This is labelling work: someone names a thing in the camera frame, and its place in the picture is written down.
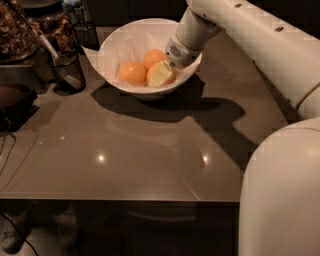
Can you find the white bowl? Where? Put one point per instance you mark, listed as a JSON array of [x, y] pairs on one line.
[[146, 93]]

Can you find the black mesh cup with utensil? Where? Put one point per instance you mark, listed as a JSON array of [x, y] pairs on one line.
[[68, 73]]

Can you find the white paper liner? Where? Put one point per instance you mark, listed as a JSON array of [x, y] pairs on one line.
[[123, 46]]

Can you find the black mesh cup rear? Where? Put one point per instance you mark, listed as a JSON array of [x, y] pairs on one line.
[[86, 35]]

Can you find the black device on table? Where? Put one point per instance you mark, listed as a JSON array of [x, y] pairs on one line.
[[16, 105]]

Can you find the silver serving utensil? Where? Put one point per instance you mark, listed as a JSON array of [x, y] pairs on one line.
[[33, 71]]

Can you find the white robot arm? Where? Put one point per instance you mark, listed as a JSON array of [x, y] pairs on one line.
[[279, 205]]

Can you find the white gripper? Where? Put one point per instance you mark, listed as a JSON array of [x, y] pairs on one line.
[[181, 53]]

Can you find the glass jar of snacks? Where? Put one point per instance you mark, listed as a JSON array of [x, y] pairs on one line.
[[17, 39]]

